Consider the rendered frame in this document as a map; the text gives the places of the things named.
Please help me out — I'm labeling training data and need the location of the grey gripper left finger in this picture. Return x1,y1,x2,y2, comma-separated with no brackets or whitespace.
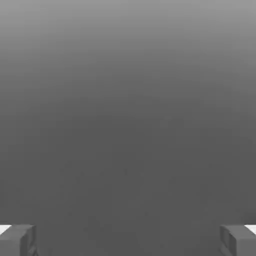
0,223,38,256

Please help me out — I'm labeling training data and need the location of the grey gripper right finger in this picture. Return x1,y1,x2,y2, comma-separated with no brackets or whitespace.
218,223,256,256

